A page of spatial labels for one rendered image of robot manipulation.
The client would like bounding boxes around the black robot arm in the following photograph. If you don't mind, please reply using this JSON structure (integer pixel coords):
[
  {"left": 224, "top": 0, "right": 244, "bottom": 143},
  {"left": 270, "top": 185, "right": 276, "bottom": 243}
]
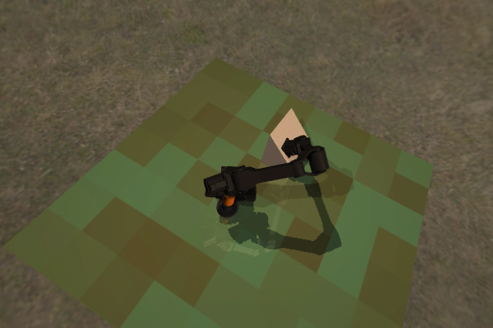
[{"left": 203, "top": 135, "right": 329, "bottom": 195}]

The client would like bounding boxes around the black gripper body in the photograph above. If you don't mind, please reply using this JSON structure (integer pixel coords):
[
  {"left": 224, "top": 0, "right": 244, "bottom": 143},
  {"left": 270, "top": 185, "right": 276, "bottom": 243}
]
[{"left": 205, "top": 186, "right": 257, "bottom": 202}]

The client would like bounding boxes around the orange knob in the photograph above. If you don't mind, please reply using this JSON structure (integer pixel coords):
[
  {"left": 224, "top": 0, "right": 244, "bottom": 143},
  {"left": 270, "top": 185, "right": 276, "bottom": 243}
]
[{"left": 223, "top": 196, "right": 235, "bottom": 206}]

